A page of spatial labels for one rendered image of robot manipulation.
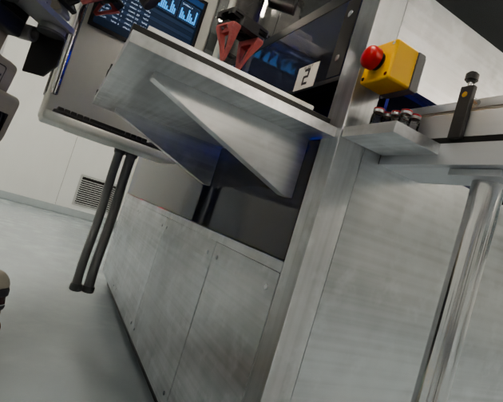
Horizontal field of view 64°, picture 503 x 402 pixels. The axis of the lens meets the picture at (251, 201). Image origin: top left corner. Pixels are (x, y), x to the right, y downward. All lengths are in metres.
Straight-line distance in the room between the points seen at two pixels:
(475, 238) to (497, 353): 0.59
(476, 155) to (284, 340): 0.45
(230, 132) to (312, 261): 0.29
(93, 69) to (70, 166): 4.58
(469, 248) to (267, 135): 0.41
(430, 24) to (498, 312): 0.72
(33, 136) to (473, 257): 5.86
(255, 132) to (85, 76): 0.97
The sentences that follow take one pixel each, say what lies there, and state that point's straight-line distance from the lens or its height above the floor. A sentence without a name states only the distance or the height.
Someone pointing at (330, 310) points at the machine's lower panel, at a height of 0.54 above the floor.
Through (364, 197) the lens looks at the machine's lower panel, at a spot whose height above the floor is 0.77.
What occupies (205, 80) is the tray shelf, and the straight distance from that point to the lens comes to 0.70.
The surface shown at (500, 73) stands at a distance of 1.15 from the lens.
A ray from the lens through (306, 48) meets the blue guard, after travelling 1.06.
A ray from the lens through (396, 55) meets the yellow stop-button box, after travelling 0.76.
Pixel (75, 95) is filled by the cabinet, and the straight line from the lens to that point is 1.63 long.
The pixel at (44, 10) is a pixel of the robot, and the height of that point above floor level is 1.02.
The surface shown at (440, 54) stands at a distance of 0.99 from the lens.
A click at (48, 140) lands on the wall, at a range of 6.19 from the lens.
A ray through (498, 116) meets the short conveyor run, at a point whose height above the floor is 0.92.
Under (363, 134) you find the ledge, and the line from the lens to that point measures 0.73.
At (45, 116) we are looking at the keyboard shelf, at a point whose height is 0.78.
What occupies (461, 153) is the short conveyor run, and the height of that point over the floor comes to 0.86.
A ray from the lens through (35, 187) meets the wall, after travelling 6.20.
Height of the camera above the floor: 0.66
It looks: 3 degrees up
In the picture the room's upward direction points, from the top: 17 degrees clockwise
